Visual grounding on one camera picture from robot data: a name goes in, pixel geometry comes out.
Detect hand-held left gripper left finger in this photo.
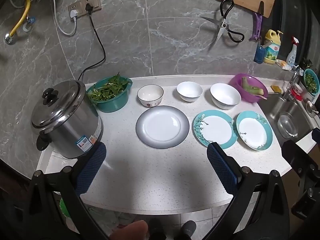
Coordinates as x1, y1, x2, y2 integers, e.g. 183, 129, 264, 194
15, 142, 107, 240

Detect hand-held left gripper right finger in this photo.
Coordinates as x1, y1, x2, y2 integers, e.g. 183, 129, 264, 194
207, 142, 298, 240

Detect large teal floral plate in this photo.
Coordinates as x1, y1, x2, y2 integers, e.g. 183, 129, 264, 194
192, 109, 238, 148

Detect small teal floral plate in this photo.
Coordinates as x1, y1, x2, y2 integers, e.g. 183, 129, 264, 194
236, 110, 274, 151

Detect grey rimmed white plate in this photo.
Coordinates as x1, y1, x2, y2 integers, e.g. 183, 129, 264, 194
136, 105, 190, 148

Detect large white bowl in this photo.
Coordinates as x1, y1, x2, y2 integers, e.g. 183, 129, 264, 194
210, 83, 242, 110

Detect small white bowl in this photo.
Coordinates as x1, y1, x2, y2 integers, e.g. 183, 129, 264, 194
176, 81, 203, 102

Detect patterned white bowl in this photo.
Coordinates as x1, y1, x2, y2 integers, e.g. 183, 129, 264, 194
137, 84, 164, 108

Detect person's left hand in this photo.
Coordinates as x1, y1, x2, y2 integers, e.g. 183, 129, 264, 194
109, 220, 148, 240

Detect steel ladle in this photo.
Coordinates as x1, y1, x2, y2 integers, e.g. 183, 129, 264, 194
305, 99, 319, 118

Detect clear glass bowl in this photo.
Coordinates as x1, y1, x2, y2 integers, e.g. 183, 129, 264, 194
277, 112, 299, 138

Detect stainless steel electric pot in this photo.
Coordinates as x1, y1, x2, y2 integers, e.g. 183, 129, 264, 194
30, 80, 103, 159

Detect red plastic holder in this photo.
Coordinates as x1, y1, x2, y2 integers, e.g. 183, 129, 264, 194
291, 84, 304, 99

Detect green plastic item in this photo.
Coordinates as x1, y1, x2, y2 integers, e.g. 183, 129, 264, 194
59, 197, 72, 218

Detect stainless steel sink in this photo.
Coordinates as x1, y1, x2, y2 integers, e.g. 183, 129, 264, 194
257, 94, 320, 153

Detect teal colander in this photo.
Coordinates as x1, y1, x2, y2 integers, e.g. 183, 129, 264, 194
302, 68, 320, 98

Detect leafy greens in colander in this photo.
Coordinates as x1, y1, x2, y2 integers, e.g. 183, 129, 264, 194
305, 74, 317, 92

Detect chrome faucet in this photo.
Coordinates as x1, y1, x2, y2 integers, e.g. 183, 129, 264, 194
282, 65, 302, 100

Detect teal plastic basin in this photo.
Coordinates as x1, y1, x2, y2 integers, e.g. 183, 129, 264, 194
86, 76, 133, 113

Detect steel pot lid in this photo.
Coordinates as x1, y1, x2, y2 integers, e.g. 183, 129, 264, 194
31, 80, 87, 130

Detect person's right shoe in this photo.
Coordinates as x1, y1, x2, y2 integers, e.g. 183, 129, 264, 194
180, 220, 198, 240

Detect person's shoe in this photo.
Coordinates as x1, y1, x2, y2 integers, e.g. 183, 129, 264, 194
148, 218, 167, 240
180, 220, 198, 240

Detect white yellow packet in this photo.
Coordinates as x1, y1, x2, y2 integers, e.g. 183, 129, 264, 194
276, 59, 294, 71

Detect leafy green vegetables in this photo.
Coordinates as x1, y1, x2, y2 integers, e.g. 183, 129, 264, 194
87, 72, 132, 103

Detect white spray bottle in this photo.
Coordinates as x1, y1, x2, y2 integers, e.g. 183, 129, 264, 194
286, 36, 300, 68

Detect purple plastic basin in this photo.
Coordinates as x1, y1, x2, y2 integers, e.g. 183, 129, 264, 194
229, 73, 269, 103

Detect person's left shoe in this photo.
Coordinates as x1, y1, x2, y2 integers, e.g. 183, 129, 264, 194
148, 218, 167, 240

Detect yellow detergent bottle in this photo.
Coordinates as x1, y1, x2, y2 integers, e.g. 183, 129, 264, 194
263, 29, 284, 65

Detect purple peeler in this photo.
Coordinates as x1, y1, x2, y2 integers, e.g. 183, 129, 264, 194
249, 12, 263, 42

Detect blue water valve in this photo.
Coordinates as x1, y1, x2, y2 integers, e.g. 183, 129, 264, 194
23, 16, 36, 32

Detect black handled kitchen scissors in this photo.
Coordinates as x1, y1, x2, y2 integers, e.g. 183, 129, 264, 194
200, 0, 245, 49

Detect white plug and cable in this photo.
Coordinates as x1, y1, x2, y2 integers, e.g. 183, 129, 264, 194
32, 0, 79, 36

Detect black plug and cable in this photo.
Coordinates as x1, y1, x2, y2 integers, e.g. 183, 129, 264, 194
76, 2, 106, 82

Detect wall socket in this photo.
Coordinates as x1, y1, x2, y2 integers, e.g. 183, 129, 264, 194
82, 0, 102, 12
68, 0, 84, 18

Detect yellow gas hose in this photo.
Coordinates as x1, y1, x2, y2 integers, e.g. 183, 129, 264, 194
4, 0, 32, 45

